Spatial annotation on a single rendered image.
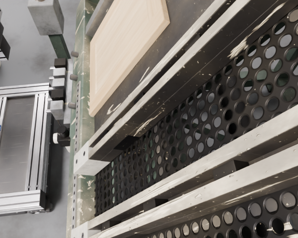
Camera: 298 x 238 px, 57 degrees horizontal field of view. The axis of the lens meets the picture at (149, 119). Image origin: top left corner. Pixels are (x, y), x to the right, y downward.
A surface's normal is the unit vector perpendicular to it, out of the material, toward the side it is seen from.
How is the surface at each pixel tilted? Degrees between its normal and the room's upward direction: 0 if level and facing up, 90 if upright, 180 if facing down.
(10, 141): 0
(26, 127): 0
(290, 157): 58
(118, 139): 90
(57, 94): 0
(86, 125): 32
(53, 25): 90
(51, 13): 90
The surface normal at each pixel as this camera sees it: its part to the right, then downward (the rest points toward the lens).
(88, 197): 0.53, -0.47
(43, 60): 0.00, -0.50
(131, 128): 0.10, 0.86
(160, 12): -0.84, -0.19
